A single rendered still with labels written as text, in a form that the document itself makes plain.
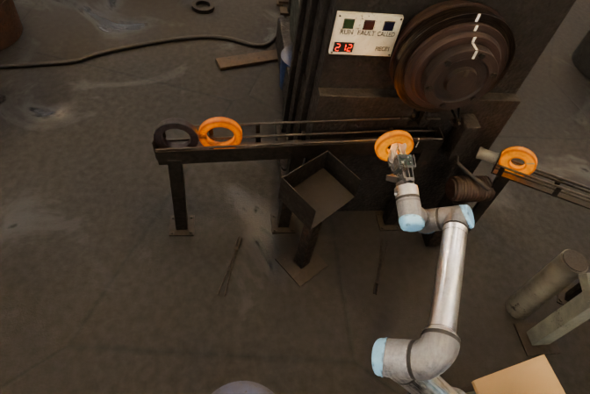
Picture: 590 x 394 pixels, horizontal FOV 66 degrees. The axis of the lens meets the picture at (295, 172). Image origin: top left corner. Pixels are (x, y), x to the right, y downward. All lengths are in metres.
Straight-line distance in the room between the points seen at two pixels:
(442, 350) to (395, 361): 0.14
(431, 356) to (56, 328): 1.63
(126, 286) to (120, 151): 0.89
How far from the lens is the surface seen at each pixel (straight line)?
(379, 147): 1.87
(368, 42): 1.89
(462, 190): 2.32
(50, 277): 2.51
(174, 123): 1.94
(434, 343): 1.48
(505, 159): 2.29
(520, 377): 2.25
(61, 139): 3.06
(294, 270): 2.40
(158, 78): 3.39
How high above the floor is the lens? 2.11
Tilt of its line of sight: 49 degrees down
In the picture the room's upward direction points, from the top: 11 degrees clockwise
